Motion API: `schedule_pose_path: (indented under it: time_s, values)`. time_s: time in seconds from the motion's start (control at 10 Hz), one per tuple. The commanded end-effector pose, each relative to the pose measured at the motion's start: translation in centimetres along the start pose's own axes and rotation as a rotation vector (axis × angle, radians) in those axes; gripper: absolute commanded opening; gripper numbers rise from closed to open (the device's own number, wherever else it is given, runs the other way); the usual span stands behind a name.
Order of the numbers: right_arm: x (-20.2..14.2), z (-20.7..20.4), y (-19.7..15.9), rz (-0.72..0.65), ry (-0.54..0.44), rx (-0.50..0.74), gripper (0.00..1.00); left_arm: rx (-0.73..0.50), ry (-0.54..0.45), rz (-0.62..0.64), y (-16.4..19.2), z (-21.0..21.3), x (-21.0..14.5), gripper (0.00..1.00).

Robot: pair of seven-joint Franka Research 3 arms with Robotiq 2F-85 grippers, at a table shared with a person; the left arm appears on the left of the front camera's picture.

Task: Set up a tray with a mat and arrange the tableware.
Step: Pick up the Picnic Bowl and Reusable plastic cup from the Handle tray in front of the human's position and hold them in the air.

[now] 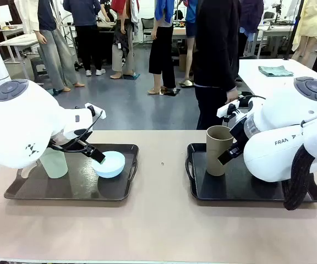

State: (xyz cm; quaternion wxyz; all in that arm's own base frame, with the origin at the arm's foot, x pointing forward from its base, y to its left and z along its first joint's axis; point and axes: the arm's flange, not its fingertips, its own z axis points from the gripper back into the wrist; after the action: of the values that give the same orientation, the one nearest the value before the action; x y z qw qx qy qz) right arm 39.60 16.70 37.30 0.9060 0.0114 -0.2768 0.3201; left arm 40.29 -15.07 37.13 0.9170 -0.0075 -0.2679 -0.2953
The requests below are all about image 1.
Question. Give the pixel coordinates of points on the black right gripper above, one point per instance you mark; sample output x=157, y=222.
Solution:
x=238, y=132

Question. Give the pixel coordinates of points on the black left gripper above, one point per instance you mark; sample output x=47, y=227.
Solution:
x=70, y=146

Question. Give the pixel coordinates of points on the brown cup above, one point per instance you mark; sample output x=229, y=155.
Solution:
x=216, y=151

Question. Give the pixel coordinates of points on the pale blue bowl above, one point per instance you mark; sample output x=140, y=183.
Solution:
x=111, y=167

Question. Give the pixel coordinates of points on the pale green cup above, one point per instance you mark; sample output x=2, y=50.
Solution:
x=55, y=165

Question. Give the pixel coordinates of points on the green cloth mat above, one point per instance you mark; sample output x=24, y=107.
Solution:
x=275, y=71

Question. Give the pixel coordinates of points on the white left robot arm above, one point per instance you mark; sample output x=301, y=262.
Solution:
x=23, y=123

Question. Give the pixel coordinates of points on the person left forearm dark sleeve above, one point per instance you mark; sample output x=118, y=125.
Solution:
x=230, y=74

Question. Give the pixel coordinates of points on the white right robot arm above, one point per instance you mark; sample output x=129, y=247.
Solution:
x=279, y=154

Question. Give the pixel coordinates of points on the black tray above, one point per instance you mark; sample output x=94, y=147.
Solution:
x=73, y=187
x=243, y=187

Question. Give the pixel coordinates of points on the person left hand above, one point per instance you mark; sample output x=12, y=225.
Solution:
x=232, y=96

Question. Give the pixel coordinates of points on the white round-edged table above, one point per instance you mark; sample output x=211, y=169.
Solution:
x=257, y=79

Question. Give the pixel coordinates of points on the dark metal stool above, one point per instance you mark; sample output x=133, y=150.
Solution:
x=38, y=68

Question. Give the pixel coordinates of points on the person in dark suit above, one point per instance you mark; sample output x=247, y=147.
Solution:
x=213, y=55

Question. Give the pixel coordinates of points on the mannequin in red top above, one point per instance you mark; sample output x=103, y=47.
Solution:
x=121, y=55

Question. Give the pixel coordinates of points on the brown floor carton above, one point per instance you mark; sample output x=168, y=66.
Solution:
x=183, y=62

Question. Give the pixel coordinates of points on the mannequin in wide grey jeans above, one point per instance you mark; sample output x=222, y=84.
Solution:
x=54, y=55

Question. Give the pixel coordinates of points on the person in navy jacket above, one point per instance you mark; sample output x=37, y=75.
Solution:
x=88, y=44

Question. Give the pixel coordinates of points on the mannequin in blue shorts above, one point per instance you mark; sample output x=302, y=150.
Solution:
x=190, y=30

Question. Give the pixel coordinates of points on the white background workbench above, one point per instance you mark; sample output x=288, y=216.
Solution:
x=274, y=33

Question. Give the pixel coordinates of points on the black mesh chair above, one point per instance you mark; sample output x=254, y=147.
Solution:
x=147, y=27

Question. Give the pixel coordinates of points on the white background desk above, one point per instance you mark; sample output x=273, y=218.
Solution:
x=15, y=42

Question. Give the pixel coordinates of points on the person in dark purple top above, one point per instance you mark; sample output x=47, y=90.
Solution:
x=250, y=16

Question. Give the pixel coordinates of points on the black tripod stand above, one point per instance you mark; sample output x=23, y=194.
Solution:
x=294, y=30

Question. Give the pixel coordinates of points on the person in black shirt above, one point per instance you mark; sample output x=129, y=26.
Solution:
x=105, y=11

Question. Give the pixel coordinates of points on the mannequin in cream coat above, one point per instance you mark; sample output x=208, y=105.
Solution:
x=29, y=16

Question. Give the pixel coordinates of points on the mannequin in yellow dress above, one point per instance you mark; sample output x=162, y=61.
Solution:
x=315, y=19

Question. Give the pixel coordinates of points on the white computer monitor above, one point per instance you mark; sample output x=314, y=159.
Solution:
x=2, y=13

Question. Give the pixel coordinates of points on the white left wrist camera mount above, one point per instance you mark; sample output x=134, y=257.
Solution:
x=95, y=110

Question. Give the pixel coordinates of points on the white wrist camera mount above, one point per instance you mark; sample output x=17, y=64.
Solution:
x=230, y=107
x=95, y=110

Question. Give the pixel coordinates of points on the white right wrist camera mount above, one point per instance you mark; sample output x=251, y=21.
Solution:
x=230, y=107

